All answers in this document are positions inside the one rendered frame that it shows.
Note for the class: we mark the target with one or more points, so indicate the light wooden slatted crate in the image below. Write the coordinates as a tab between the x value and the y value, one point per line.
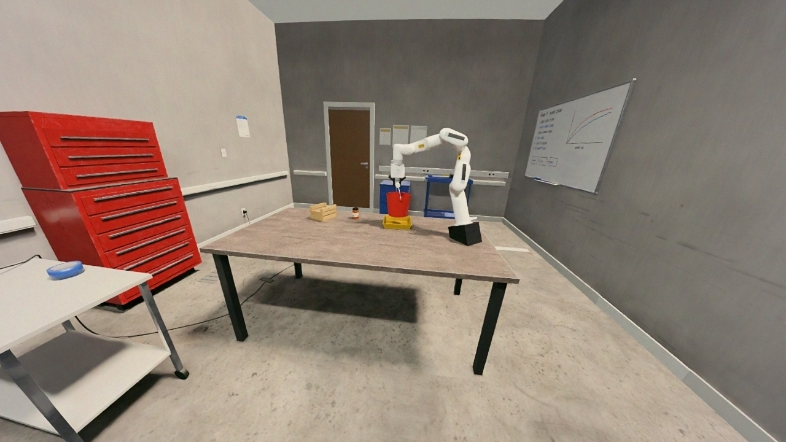
321	212

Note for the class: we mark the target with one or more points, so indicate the yellow shallow tray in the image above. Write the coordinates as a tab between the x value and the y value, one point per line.
397	222

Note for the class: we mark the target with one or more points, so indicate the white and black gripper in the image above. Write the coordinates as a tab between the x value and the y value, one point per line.
397	171

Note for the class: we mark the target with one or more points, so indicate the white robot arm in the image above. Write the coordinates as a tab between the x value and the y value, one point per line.
461	171

